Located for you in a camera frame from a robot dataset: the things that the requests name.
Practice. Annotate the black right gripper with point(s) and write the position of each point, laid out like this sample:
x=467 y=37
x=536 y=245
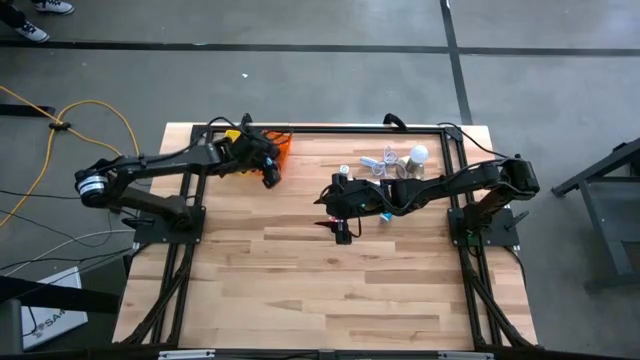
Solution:
x=350 y=197

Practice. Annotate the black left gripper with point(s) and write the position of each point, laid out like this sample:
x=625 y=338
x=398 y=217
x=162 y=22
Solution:
x=252 y=155

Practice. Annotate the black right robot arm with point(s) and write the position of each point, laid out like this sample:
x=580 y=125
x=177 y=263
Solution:
x=450 y=187

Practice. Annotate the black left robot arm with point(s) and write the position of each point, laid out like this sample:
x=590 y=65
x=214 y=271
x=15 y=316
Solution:
x=160 y=162

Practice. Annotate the yellow plastic basket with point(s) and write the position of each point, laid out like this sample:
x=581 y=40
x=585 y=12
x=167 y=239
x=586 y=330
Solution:
x=232 y=134

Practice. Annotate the orange plastic basket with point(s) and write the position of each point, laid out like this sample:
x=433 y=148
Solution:
x=286 y=150

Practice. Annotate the small silver cap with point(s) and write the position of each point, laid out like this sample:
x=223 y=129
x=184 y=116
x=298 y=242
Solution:
x=344 y=170

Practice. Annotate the white power adapter bar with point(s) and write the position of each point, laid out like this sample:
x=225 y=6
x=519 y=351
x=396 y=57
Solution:
x=368 y=161

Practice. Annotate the white bulb lamp brass base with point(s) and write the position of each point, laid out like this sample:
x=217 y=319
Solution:
x=419 y=154

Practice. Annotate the black floor strip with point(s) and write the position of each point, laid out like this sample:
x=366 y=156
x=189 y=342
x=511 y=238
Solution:
x=25 y=110

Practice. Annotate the black beam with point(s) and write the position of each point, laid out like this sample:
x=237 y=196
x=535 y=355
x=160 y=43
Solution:
x=60 y=296

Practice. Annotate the person's white shoe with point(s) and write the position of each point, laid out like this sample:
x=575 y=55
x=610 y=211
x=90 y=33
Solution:
x=55 y=6
x=34 y=31

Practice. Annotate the white sign board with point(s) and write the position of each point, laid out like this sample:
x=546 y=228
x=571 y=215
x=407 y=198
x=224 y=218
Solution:
x=55 y=320

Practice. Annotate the person's leg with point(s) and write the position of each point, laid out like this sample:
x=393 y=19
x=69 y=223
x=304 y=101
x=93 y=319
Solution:
x=12 y=12

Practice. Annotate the black metal stand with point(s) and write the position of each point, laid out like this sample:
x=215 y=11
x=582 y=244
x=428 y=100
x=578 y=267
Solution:
x=610 y=225

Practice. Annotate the white table bracket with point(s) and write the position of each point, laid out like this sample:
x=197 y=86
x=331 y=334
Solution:
x=465 y=356
x=187 y=355

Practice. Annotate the grey post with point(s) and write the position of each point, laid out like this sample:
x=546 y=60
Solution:
x=10 y=330

